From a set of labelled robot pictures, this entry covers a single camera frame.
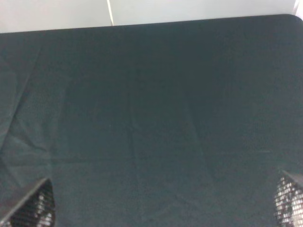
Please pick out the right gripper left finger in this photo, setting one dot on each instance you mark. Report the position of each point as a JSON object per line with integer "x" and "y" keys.
{"x": 30, "y": 206}

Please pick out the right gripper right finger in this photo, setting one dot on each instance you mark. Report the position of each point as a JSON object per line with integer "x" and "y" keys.
{"x": 288, "y": 200}

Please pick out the black tablecloth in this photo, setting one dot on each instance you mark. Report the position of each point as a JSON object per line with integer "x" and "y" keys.
{"x": 182, "y": 124}

